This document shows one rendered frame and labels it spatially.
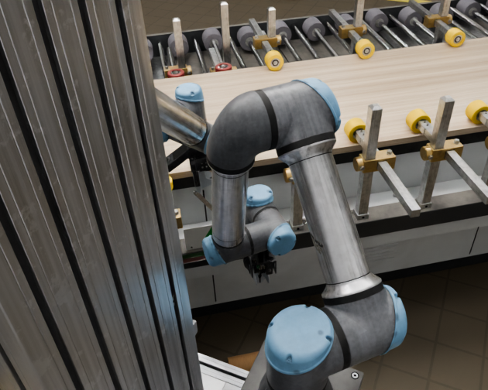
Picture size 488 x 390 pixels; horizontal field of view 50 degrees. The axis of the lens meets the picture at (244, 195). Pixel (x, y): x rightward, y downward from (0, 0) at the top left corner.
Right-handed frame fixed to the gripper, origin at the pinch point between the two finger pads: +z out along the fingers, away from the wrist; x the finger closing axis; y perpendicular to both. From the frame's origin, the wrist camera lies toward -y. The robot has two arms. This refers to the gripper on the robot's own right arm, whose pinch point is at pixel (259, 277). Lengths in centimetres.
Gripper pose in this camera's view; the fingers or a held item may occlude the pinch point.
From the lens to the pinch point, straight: 160.6
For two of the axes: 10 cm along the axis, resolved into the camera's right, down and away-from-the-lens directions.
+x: 9.8, -1.6, 1.3
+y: 2.0, 6.2, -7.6
